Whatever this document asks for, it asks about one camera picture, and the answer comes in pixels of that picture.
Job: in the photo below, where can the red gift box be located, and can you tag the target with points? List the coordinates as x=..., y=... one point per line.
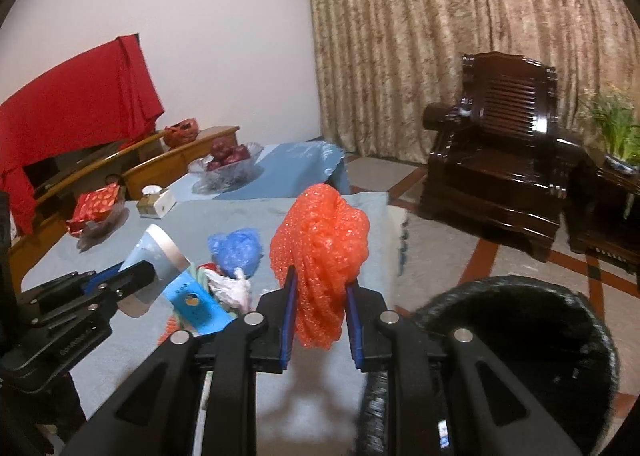
x=95, y=206

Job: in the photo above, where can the red plastic bag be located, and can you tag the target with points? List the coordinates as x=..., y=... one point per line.
x=209, y=267

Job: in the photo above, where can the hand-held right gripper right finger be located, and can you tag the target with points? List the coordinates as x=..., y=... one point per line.
x=353, y=331

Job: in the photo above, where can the black trash bin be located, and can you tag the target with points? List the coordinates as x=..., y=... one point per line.
x=525, y=326

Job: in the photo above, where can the blue silver snack packet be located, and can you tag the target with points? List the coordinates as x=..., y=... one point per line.
x=155, y=248

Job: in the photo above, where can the blue plastic bag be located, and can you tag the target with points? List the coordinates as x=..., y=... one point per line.
x=235, y=251

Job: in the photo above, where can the red apple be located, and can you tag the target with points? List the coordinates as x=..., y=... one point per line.
x=214, y=166
x=220, y=149
x=241, y=153

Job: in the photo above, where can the glass tray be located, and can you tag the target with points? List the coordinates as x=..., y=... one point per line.
x=105, y=232

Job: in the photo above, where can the white plastic bag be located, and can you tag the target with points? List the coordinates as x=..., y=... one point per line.
x=230, y=288

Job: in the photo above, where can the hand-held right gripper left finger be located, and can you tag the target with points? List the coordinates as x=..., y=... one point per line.
x=287, y=321

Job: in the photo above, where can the small tan box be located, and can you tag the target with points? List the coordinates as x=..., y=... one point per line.
x=146, y=208

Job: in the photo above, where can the red cloth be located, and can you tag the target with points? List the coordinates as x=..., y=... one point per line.
x=75, y=96

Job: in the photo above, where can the dark wooden side table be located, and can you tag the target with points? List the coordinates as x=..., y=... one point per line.
x=600, y=216

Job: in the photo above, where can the television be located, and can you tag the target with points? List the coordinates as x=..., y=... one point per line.
x=55, y=170

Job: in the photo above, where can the glass fruit bowl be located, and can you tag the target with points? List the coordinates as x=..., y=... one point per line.
x=225, y=179

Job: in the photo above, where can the white tissue box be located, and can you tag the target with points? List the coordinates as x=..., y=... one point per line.
x=166, y=203

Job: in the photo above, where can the beige patterned curtain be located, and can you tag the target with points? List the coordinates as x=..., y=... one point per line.
x=400, y=36

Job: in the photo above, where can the dark wooden armchair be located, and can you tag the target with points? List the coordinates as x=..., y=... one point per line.
x=500, y=161

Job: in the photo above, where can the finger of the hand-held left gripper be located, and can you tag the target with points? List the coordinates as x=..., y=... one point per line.
x=135, y=283

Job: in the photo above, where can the light blue tablecloth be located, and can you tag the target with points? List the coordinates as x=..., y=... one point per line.
x=300, y=171

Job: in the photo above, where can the blue and white plant pot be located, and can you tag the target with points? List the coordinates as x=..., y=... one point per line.
x=617, y=165

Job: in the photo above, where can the orange foam net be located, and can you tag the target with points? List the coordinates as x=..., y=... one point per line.
x=320, y=236
x=172, y=327

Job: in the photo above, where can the wooden television cabinet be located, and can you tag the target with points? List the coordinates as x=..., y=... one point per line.
x=165, y=161

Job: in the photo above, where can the green plant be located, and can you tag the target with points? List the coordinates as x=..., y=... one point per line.
x=617, y=121

